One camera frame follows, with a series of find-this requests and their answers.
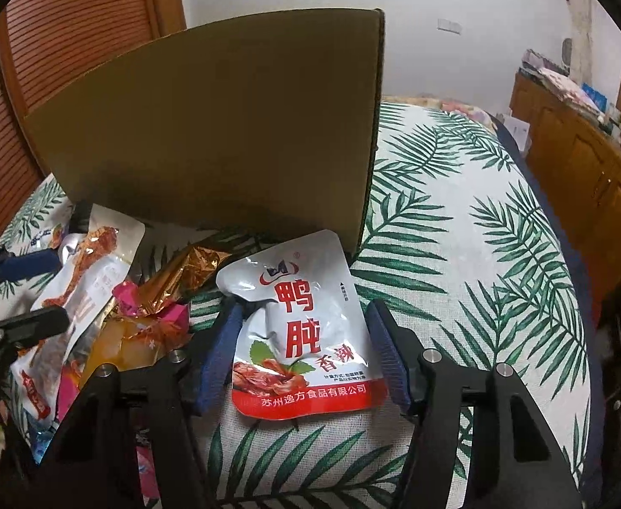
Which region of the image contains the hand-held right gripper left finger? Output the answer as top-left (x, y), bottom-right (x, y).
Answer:
top-left (35, 297), bottom-right (248, 509)

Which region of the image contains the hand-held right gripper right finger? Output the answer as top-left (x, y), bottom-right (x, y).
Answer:
top-left (366, 299), bottom-right (581, 509)

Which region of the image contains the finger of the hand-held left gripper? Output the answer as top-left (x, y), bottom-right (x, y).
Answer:
top-left (0, 306), bottom-right (72, 353)
top-left (0, 246), bottom-right (63, 300)

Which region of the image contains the white snack packet chicken picture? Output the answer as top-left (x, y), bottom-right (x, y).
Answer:
top-left (11, 204), bottom-right (147, 425)

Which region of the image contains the silver snack packet red label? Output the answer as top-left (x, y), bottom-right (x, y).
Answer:
top-left (216, 229), bottom-right (389, 419)

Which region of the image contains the golden foil snack wrapper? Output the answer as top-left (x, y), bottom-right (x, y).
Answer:
top-left (130, 244), bottom-right (234, 320)

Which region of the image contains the brown cardboard box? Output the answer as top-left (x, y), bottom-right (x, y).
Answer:
top-left (21, 8), bottom-right (386, 267)

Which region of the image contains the pink snack wrapper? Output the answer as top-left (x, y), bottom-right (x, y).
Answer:
top-left (111, 281), bottom-right (193, 351)

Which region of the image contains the orange translucent snack packet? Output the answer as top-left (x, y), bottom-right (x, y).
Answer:
top-left (80, 318), bottom-right (184, 385)

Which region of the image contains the dark blue mattress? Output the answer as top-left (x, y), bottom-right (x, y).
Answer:
top-left (487, 111), bottom-right (610, 494)

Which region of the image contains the wooden louvred wardrobe door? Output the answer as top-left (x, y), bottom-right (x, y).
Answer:
top-left (0, 0), bottom-right (187, 255)

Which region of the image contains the pink printed bedding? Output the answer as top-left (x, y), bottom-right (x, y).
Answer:
top-left (384, 92), bottom-right (498, 129)

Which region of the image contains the wooden cabinet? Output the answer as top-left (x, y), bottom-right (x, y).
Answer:
top-left (509, 71), bottom-right (621, 305)

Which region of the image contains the pile of printed cloths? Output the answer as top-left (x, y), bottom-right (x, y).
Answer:
top-left (519, 49), bottom-right (605, 117)

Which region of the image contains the blue box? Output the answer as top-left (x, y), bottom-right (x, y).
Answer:
top-left (580, 83), bottom-right (608, 112)

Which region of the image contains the beige curtain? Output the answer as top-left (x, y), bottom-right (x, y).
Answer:
top-left (562, 0), bottom-right (597, 70)

